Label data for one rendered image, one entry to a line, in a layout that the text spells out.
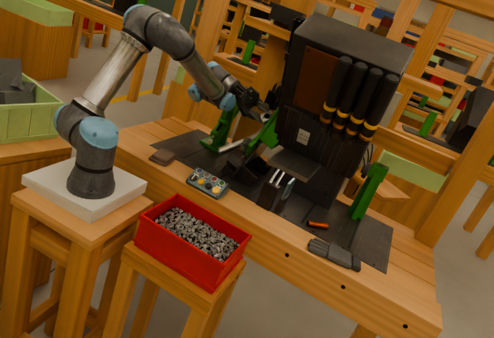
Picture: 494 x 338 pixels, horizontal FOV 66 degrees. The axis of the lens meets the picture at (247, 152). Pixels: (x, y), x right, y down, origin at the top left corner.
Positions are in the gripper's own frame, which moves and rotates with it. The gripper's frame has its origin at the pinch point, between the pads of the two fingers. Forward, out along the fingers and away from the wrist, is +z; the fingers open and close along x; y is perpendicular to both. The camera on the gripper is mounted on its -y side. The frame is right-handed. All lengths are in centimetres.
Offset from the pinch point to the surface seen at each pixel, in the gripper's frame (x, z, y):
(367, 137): 2, 36, 35
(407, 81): 43, 34, 20
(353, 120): 1.1, 29.1, 38.2
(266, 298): -44, 57, -107
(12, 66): -58, -99, -5
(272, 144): -8.6, 9.6, 3.0
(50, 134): -67, -66, -13
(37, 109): -63, -71, 0
